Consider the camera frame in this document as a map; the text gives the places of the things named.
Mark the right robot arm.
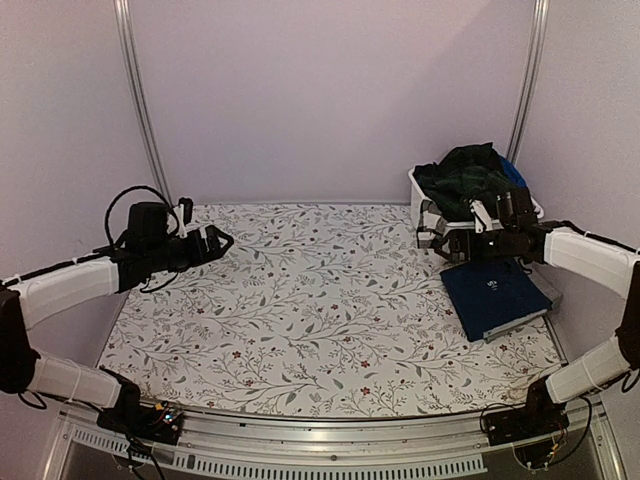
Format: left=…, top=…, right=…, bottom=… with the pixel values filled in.
left=432, top=221, right=639, bottom=436

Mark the floral tablecloth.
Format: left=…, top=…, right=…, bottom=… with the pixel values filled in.
left=100, top=205, right=562, bottom=418

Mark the light blue garment in basket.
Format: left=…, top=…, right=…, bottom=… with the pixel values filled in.
left=499, top=156, right=528, bottom=192

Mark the left aluminium corner post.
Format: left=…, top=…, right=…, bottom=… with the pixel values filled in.
left=113, top=0, right=172, bottom=200

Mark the white laundry basket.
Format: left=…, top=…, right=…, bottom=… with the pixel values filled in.
left=408, top=165, right=544, bottom=249

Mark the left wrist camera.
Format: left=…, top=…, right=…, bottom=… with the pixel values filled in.
left=174, top=197, right=194, bottom=238

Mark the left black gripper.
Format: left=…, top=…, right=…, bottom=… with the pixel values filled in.
left=147, top=224, right=234, bottom=273

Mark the grey button shirt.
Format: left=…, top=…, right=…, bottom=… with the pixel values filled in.
left=483, top=272, right=562, bottom=343

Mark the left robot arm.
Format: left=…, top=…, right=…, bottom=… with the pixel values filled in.
left=1, top=225, right=234, bottom=434

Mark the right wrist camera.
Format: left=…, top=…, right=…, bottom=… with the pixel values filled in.
left=469, top=200, right=493, bottom=234

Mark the black white checkered garment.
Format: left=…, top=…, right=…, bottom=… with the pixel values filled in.
left=412, top=200, right=447, bottom=248

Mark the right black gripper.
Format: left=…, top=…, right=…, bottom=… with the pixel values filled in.
left=435, top=227, right=517, bottom=263

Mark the dark green plaid garment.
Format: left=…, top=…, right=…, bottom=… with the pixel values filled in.
left=412, top=142, right=509, bottom=222

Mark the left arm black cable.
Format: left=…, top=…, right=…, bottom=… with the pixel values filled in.
left=103, top=185, right=181, bottom=246

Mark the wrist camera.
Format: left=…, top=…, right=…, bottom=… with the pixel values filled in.
left=174, top=197, right=194, bottom=238
left=469, top=200, right=493, bottom=234

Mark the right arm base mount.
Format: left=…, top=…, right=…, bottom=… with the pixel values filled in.
left=480, top=377, right=569, bottom=446

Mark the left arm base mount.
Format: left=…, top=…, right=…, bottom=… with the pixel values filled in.
left=97, top=369, right=184, bottom=446

